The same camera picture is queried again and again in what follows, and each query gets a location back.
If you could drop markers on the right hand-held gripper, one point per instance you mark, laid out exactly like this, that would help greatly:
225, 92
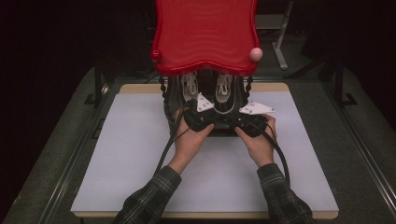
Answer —
253, 124

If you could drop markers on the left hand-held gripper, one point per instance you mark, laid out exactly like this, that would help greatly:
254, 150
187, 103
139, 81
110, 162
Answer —
199, 119

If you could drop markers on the black canvas sneaker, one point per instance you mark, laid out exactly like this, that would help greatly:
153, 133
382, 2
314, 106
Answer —
189, 85
224, 87

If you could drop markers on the red and black shoe rack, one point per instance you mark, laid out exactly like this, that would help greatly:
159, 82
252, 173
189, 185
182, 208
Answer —
205, 34

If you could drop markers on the person's right hand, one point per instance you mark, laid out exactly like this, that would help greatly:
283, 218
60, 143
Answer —
260, 149

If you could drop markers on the person's left hand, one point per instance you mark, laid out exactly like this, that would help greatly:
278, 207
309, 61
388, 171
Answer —
188, 143

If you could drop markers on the white metal stand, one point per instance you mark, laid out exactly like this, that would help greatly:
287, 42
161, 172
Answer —
281, 46

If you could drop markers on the white table mat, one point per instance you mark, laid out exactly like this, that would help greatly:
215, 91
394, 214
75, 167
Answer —
124, 161

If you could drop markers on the black metal stand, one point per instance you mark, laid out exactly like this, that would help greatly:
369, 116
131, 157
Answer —
98, 87
341, 90

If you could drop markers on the aluminium rail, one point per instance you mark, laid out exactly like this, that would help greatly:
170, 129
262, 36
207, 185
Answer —
67, 180
364, 155

